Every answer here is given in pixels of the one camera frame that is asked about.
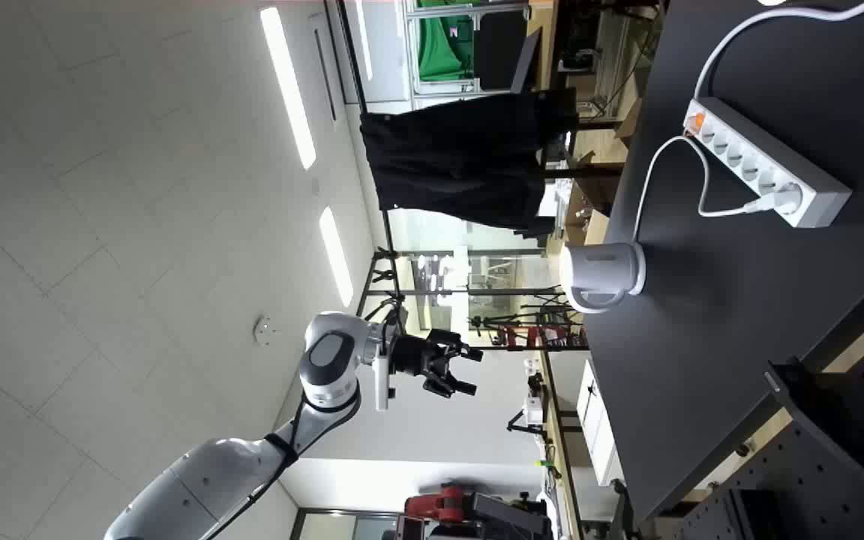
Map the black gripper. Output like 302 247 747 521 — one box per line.
387 330 487 403

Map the grey cylindrical cup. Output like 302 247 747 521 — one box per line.
561 237 650 319

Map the red machine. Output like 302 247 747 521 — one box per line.
401 481 481 534

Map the white drawer unit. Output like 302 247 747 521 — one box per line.
574 358 626 490

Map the short ceiling light panel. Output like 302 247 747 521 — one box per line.
314 204 358 309

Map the white ceiling smoke detector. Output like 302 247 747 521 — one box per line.
250 312 281 348

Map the black hanging curtain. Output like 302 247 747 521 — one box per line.
360 90 583 240

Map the green cloth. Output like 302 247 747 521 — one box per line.
414 0 483 87

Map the long ceiling light panel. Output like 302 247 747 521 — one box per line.
257 3 320 173

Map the white power strip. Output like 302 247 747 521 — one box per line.
680 96 854 231

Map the black perforated mounting board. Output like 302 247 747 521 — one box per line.
650 335 864 540

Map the black metal rack frame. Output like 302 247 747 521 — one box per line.
355 243 590 354

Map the white kettle cable with plug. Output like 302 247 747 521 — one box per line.
630 131 807 247

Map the white cabinet frame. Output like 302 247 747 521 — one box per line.
341 0 533 116

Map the white power strip cable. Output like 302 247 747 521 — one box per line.
697 0 864 109

